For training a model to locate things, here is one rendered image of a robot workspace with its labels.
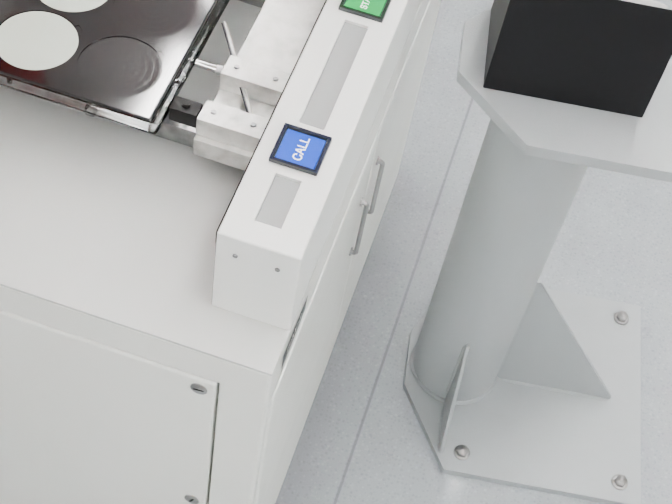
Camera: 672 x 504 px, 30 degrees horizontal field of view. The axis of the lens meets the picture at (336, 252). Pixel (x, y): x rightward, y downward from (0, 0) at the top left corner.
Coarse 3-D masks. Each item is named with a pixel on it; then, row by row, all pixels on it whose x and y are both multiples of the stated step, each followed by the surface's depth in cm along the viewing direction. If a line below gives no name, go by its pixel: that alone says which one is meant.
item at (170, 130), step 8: (8, 88) 157; (168, 120) 154; (160, 128) 154; (168, 128) 154; (176, 128) 153; (184, 128) 153; (192, 128) 153; (160, 136) 156; (168, 136) 155; (176, 136) 155; (184, 136) 154; (192, 136) 154; (184, 144) 155; (192, 144) 155
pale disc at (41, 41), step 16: (16, 16) 154; (32, 16) 154; (48, 16) 155; (0, 32) 152; (16, 32) 152; (32, 32) 153; (48, 32) 153; (64, 32) 153; (0, 48) 151; (16, 48) 151; (32, 48) 151; (48, 48) 152; (64, 48) 152; (16, 64) 149; (32, 64) 150; (48, 64) 150
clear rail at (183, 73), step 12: (228, 0) 160; (216, 12) 158; (204, 24) 157; (216, 24) 158; (204, 36) 155; (192, 48) 154; (192, 60) 153; (180, 72) 151; (180, 84) 150; (168, 96) 149; (168, 108) 148; (156, 120) 146
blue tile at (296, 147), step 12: (288, 132) 140; (288, 144) 139; (300, 144) 139; (312, 144) 139; (324, 144) 139; (276, 156) 137; (288, 156) 138; (300, 156) 138; (312, 156) 138; (312, 168) 137
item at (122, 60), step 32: (0, 0) 155; (32, 0) 156; (128, 0) 158; (160, 0) 159; (192, 0) 159; (96, 32) 154; (128, 32) 155; (160, 32) 155; (192, 32) 156; (0, 64) 149; (64, 64) 150; (96, 64) 151; (128, 64) 152; (160, 64) 152; (96, 96) 148; (128, 96) 149; (160, 96) 149
